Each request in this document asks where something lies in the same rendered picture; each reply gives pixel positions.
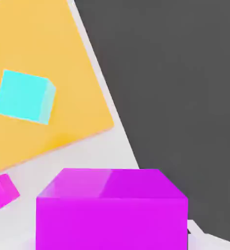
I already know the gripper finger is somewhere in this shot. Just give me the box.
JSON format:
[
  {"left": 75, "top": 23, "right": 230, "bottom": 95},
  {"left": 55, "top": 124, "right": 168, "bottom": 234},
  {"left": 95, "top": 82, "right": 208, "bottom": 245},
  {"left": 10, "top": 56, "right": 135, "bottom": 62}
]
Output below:
[{"left": 187, "top": 219, "right": 230, "bottom": 250}]

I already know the small purple cube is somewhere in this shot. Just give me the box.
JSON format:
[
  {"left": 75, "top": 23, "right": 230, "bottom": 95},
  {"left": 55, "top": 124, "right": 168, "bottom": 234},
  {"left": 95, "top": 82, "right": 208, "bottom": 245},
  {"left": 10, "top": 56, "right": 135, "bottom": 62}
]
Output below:
[{"left": 36, "top": 167, "right": 189, "bottom": 250}]

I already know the small pink cube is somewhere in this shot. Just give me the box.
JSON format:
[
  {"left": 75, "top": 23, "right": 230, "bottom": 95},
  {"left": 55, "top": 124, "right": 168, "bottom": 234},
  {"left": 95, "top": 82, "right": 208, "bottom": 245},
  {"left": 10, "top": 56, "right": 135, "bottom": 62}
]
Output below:
[{"left": 0, "top": 173, "right": 21, "bottom": 216}]

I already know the small cyan cube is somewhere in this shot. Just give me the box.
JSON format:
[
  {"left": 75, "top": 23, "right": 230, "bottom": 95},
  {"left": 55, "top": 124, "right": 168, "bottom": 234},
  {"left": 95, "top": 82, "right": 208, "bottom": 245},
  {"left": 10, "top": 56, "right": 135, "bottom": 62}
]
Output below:
[{"left": 0, "top": 69, "right": 57, "bottom": 126}]

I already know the large orange box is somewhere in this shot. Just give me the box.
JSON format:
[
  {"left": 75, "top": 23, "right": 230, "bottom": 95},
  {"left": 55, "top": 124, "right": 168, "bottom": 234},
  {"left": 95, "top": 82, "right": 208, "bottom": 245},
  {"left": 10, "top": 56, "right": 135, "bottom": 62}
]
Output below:
[{"left": 0, "top": 0, "right": 115, "bottom": 176}]

